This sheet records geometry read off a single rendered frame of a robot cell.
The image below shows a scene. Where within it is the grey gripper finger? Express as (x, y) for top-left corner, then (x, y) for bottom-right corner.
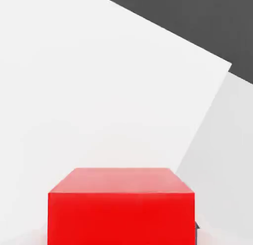
(194, 220), (213, 245)

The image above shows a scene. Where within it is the small red cube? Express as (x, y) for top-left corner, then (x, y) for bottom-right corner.
(47, 167), (196, 245)

